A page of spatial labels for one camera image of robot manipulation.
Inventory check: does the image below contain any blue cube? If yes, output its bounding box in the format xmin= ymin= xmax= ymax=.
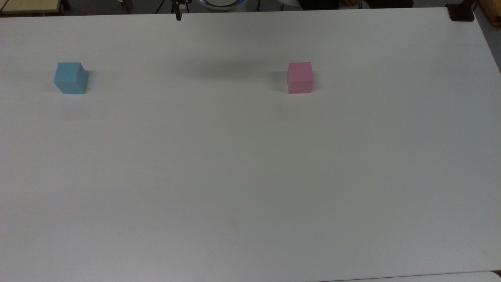
xmin=54 ymin=62 xmax=89 ymax=95

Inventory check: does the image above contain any pink cube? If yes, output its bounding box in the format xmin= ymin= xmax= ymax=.
xmin=287 ymin=62 xmax=314 ymax=94

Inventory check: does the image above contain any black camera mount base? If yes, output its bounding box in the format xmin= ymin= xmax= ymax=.
xmin=446 ymin=4 xmax=476 ymax=22

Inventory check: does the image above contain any wooden board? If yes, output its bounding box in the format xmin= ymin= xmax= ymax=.
xmin=0 ymin=0 xmax=64 ymax=15

